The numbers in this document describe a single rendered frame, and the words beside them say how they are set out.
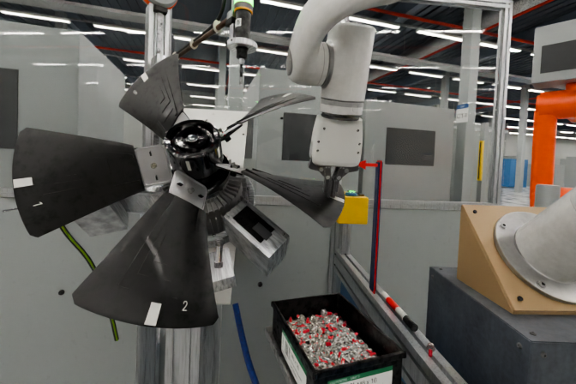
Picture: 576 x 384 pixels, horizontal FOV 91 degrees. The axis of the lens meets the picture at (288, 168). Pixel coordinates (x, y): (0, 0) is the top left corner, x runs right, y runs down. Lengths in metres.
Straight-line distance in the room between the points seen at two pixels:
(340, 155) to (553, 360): 0.45
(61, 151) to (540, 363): 0.92
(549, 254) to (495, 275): 0.10
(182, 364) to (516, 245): 0.85
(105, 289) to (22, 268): 1.32
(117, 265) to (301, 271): 1.09
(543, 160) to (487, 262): 3.72
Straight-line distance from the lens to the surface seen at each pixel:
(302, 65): 0.50
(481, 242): 0.72
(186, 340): 0.94
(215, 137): 0.65
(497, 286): 0.70
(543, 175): 4.40
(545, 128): 4.37
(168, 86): 0.85
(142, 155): 0.71
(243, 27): 0.74
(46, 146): 0.77
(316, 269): 1.52
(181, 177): 0.65
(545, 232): 0.70
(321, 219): 0.54
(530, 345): 0.62
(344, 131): 0.57
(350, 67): 0.54
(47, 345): 1.93
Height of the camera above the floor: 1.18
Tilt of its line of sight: 2 degrees down
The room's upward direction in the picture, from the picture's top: 2 degrees clockwise
